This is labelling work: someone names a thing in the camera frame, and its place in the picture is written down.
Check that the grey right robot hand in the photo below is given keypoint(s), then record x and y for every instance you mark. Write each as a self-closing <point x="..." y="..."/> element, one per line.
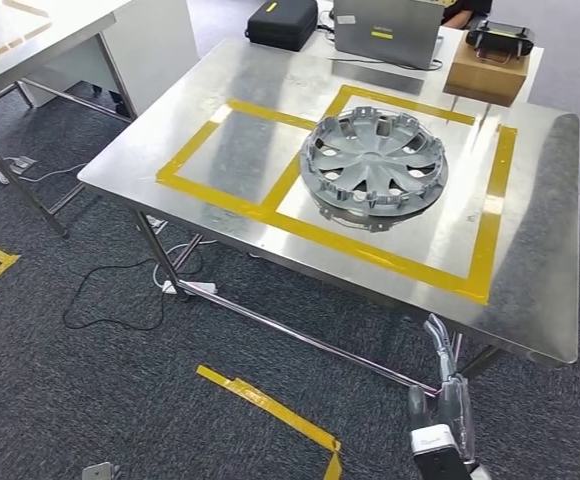
<point x="452" y="411"/>

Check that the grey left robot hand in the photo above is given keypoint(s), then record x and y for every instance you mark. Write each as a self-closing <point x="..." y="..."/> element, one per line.
<point x="100" y="472"/>

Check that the grey plastic hubcap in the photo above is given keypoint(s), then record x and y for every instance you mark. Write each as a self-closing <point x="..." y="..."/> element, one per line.
<point x="374" y="159"/>

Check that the yellow workbench tape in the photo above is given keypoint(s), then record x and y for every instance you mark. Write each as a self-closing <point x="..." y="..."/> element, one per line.
<point x="320" y="235"/>

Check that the steel workbench table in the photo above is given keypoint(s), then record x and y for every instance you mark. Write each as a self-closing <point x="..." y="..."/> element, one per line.
<point x="280" y="73"/>

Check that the white power strip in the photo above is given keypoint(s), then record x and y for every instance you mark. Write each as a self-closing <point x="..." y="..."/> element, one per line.
<point x="195" y="288"/>

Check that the grey power adapter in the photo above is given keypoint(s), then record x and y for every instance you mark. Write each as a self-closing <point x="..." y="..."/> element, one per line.
<point x="21" y="164"/>

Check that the brown cardboard box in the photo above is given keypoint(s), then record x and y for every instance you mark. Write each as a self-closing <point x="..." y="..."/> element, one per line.
<point x="485" y="79"/>

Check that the black remote controller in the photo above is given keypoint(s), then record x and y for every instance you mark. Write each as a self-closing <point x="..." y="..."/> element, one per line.
<point x="500" y="40"/>

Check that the grey laptop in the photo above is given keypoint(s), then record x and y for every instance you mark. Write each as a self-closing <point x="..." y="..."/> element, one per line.
<point x="390" y="30"/>

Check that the person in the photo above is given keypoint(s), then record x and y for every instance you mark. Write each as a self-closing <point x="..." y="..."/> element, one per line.
<point x="462" y="10"/>

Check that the white cabinet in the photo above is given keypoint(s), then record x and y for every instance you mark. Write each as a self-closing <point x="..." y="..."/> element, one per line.
<point x="155" y="53"/>

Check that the yellow table tape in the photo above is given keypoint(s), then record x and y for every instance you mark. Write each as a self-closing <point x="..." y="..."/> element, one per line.
<point x="15" y="43"/>

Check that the black zip case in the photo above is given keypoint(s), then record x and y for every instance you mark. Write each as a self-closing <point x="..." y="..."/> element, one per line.
<point x="280" y="23"/>

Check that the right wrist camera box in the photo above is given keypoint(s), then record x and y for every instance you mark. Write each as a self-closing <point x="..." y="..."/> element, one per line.
<point x="433" y="442"/>

